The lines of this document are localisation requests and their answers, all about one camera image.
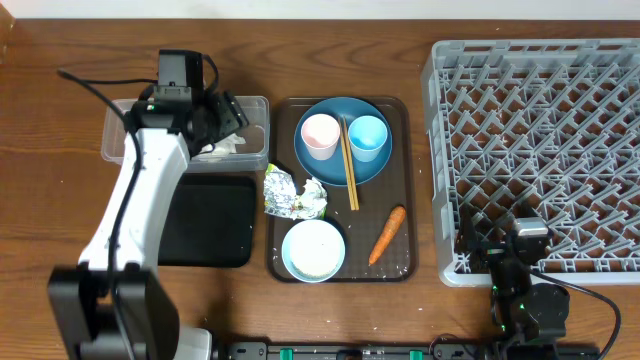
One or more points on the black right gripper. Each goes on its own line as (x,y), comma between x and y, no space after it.
(469,241)

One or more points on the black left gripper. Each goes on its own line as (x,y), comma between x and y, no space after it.
(233,120)

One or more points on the white tissue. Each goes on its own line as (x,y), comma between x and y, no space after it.
(220,150)
(312,203)

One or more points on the orange carrot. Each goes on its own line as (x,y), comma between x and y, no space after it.
(391,227)

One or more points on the foil snack wrapper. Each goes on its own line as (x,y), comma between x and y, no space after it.
(280,193)

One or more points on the light blue bowl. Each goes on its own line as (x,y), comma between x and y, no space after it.
(285,257)

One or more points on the pile of rice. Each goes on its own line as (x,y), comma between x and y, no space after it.
(314,249)

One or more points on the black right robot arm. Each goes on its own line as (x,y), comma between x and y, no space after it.
(532,316)

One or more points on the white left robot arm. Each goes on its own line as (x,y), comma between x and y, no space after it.
(111,305)

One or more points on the grey dishwasher rack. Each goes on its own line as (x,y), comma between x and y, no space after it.
(553,123)

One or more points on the clear plastic bin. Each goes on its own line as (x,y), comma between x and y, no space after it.
(253,156)

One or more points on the brown serving tray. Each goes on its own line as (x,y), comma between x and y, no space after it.
(389,186)

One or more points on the black plastic tray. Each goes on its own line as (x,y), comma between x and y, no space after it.
(210,222)

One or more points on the pink cup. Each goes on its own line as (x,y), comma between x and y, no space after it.
(320,134)

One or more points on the dark blue plate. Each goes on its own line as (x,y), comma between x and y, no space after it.
(331,171)

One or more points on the wooden chopstick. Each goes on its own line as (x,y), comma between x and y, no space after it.
(350,167)
(346,165)

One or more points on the light blue cup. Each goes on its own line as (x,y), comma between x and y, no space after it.
(367,135)

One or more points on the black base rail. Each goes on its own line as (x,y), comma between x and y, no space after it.
(437,351)

